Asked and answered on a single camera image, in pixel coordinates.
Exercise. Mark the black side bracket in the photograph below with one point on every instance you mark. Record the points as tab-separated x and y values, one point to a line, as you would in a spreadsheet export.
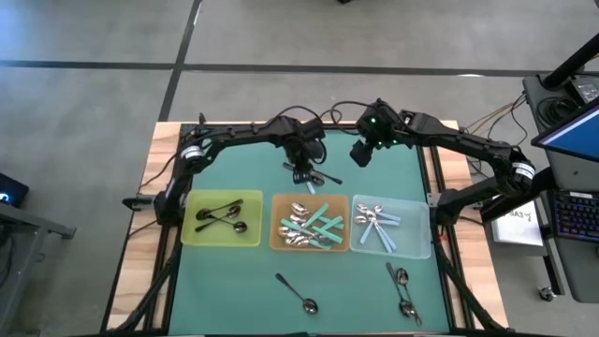
138	202

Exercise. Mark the black device with light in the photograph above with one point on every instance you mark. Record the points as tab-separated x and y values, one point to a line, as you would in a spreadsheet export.
11	189

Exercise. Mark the green table mat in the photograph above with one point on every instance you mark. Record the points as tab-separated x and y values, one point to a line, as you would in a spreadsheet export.
234	281

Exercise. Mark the orange plastic bin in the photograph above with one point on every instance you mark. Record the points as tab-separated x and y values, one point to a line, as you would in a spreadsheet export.
341	201

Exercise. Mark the clear plastic bin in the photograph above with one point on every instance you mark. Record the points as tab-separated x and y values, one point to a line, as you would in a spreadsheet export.
412	234

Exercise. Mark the grey equipment cart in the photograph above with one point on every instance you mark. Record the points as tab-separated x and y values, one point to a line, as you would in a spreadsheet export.
575	262

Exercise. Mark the black power box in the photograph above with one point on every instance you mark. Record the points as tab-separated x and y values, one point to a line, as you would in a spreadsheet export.
587	89

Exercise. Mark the laptop with blue screen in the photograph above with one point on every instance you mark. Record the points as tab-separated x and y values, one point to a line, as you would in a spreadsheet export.
575	136

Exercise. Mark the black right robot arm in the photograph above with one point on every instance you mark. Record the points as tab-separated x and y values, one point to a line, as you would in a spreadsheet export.
468	140

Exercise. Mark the grey side desk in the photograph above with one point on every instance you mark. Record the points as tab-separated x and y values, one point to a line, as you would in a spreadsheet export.
28	220

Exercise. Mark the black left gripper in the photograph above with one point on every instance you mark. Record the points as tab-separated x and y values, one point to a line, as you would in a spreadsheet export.
305	152

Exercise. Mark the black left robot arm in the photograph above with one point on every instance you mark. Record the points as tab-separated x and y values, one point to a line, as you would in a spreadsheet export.
234	133

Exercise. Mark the yellow plastic bin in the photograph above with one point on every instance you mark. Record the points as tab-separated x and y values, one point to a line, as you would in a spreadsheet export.
220	238

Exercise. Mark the backlit black keyboard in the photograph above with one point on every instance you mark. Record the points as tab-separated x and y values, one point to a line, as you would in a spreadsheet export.
578	215

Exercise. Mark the white paper sheet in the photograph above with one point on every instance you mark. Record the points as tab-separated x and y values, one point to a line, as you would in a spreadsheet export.
515	229

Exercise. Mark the black pole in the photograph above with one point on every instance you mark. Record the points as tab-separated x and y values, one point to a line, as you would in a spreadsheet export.
573	61

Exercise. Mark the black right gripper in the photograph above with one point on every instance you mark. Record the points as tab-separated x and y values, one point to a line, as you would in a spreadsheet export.
381	128

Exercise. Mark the cart caster wheel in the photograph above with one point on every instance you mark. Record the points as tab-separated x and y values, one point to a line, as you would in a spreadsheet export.
546	294

